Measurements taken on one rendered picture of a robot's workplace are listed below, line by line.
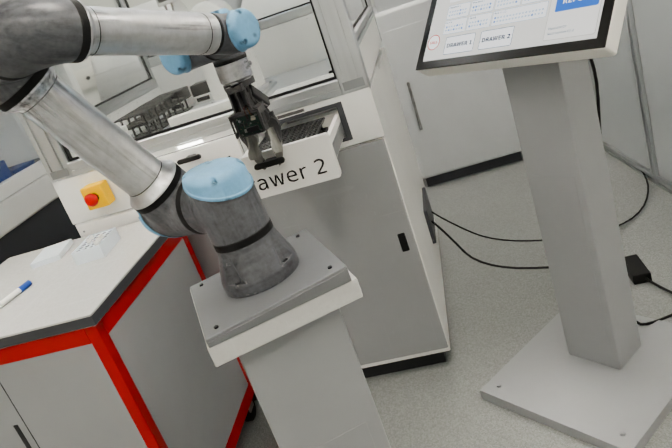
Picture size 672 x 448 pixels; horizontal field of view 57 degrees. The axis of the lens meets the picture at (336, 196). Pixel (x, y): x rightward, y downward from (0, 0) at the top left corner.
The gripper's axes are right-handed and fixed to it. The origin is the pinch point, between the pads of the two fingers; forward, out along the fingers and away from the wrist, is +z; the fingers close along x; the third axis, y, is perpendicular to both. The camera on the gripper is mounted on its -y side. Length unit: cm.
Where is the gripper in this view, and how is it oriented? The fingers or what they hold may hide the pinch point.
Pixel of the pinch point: (271, 160)
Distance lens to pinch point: 145.9
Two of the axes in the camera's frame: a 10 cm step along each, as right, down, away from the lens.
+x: 9.4, -2.5, -2.1
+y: -1.0, 3.7, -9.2
